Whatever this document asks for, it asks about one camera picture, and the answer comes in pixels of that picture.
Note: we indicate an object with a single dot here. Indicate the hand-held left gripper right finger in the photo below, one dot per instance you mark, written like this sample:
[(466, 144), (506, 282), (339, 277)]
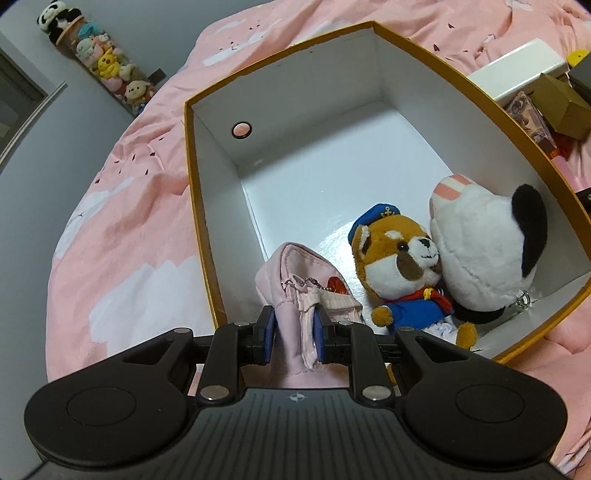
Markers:
[(318, 336)]

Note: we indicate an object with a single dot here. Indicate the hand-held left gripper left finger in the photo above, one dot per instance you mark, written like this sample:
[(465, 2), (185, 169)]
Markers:
[(268, 333)]

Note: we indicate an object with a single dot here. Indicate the pink fabric pouch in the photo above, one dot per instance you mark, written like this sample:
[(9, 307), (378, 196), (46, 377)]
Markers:
[(295, 332)]

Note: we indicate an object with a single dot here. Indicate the orange cardboard box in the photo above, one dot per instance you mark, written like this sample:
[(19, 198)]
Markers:
[(300, 152)]

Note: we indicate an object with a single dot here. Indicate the white box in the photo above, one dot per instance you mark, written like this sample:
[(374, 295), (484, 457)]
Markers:
[(521, 64)]

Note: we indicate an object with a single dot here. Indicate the yellow plush toy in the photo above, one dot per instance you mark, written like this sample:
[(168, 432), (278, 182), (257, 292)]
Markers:
[(581, 57)]

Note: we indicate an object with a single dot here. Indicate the red panda sailor plush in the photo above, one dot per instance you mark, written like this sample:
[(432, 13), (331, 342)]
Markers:
[(392, 258)]

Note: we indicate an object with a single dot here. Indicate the pink cloud print blanket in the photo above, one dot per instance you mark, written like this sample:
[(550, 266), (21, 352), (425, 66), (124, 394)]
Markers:
[(138, 207)]

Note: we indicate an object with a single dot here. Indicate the white plush with black ear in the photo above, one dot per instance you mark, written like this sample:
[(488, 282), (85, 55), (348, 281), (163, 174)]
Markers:
[(480, 244)]

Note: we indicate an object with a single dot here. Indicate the pink packet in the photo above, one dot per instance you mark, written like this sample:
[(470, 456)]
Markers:
[(567, 170)]

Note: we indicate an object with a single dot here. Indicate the patterned pink box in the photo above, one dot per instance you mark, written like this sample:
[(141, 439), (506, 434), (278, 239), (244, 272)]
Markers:
[(526, 115)]

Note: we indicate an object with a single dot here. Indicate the clear tube of plush toys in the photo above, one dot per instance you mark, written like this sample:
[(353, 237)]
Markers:
[(108, 62)]

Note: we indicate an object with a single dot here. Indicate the gold cardboard box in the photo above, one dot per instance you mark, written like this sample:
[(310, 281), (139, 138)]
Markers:
[(561, 108)]

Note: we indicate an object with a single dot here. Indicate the dark grey box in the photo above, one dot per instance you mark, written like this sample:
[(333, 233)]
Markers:
[(582, 78)]

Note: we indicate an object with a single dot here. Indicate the dark wall plate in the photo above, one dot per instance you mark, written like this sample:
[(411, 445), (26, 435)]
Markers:
[(158, 74)]

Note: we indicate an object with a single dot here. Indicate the window frame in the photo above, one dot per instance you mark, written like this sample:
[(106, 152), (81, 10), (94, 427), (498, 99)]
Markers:
[(27, 101)]

